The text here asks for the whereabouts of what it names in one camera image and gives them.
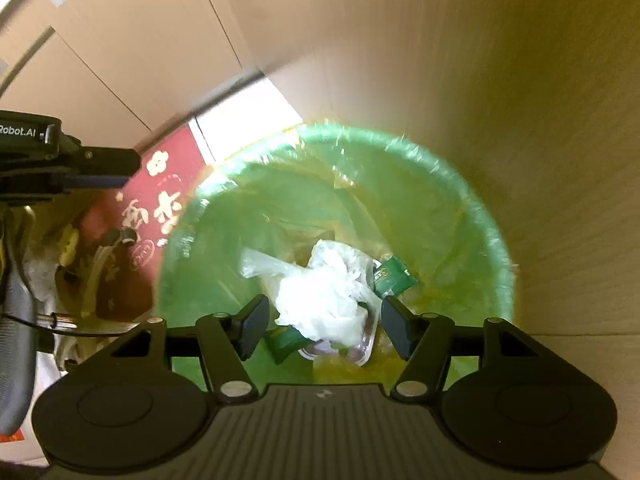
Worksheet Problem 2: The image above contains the red white food tray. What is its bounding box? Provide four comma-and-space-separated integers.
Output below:
297, 302, 378, 366

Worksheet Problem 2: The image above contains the long green wrapper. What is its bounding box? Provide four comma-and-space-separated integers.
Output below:
265, 256, 419, 364

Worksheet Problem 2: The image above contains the green lined trash bin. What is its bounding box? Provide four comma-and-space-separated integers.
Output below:
152, 121, 519, 391

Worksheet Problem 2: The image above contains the white tissue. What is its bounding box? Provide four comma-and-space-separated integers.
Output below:
274, 240, 380, 347

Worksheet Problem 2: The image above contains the red printed carton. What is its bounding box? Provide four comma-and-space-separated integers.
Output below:
63, 125, 207, 322

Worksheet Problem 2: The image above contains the clear plastic bag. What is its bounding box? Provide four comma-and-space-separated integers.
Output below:
239, 248, 302, 307

